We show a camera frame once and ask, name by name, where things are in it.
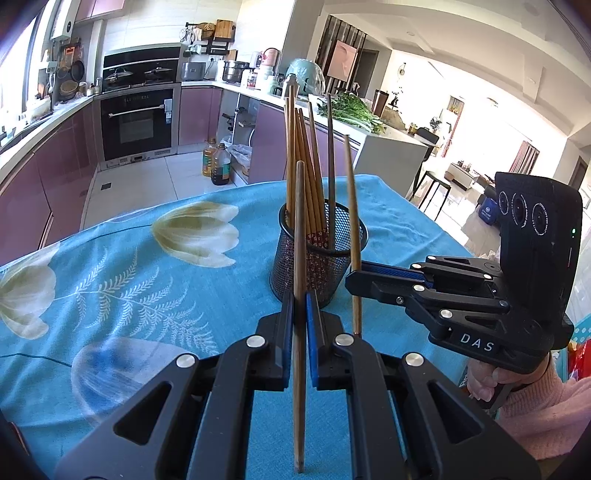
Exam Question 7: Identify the kitchen window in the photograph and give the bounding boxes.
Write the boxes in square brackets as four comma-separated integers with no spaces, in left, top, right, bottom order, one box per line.
[0,4,49,114]

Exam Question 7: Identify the bunch of green vegetables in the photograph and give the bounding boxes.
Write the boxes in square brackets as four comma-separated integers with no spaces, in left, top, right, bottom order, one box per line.
[318,91,387,136]

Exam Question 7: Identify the purple upper cabinet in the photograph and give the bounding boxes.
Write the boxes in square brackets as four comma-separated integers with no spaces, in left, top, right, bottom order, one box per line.
[74,0,128,24]

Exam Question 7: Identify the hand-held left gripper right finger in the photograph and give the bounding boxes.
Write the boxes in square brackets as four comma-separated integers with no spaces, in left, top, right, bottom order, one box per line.
[305,289,542,480]

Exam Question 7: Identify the pale green round appliance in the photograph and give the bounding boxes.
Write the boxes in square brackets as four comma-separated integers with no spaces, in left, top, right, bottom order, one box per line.
[285,58,325,94]

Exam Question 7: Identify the yellow cooking oil bottle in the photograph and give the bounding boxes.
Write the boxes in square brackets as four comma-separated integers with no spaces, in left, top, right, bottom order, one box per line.
[202,138,221,179]

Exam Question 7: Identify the person's right forearm pink sleeve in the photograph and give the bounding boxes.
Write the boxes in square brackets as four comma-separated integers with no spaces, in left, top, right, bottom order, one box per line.
[496,353,591,460]

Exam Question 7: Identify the black bar stool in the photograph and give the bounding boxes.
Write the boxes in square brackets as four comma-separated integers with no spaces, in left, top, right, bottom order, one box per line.
[408,170,452,223]

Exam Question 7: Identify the plain brown wooden chopstick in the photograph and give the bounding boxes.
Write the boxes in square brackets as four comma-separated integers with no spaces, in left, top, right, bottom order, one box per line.
[344,134,363,337]
[293,160,308,474]

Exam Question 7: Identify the black range hood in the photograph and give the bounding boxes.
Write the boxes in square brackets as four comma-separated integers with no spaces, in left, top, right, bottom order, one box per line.
[102,43,182,71]

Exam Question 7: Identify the black built-in oven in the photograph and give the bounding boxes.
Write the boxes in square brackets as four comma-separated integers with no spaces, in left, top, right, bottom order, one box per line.
[99,85,179,163]

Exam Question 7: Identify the white water heater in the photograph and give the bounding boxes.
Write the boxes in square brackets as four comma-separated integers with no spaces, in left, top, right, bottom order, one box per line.
[49,0,77,40]

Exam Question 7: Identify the clear plastic bag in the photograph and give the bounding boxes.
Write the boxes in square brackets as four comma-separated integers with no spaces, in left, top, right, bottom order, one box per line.
[228,143,253,176]

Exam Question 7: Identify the person's right hand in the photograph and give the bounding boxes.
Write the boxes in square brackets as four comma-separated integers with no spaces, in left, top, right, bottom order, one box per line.
[466,355,553,404]

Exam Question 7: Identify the blue floral tablecloth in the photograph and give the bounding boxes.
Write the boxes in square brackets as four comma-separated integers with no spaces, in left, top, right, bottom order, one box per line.
[0,174,477,480]

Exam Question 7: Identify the purple lower kitchen cabinets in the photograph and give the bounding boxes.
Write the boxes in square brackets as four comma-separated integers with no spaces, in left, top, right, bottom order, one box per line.
[179,82,431,200]
[0,95,101,267]

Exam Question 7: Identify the dark sauce bottle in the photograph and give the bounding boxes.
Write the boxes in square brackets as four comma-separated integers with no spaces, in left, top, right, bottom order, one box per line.
[211,143,232,186]

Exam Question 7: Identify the black wall rack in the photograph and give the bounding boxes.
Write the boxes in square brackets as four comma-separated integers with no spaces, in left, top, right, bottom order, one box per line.
[185,21,237,57]

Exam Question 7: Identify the bunch of patterned bamboo chopsticks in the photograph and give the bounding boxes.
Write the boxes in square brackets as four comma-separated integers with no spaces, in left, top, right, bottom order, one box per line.
[282,76,328,253]

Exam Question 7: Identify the framed wall picture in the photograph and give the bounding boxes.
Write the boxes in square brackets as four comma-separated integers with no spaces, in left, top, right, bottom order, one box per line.
[332,39,359,82]

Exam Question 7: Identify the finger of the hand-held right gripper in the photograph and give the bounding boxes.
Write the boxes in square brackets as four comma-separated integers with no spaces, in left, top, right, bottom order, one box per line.
[361,256,503,299]
[345,270,511,336]

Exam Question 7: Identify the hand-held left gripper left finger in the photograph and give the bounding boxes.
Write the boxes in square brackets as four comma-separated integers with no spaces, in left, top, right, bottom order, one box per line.
[55,289,296,480]

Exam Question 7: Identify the blue bag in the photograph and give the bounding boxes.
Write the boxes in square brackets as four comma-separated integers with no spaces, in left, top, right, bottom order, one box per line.
[477,196,502,228]

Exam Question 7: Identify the stainless steel stockpot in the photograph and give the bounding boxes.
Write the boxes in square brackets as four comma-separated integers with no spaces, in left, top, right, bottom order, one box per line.
[222,59,253,84]

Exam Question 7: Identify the black mesh utensil holder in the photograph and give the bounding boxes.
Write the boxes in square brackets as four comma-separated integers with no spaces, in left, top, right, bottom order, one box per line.
[270,199,369,309]

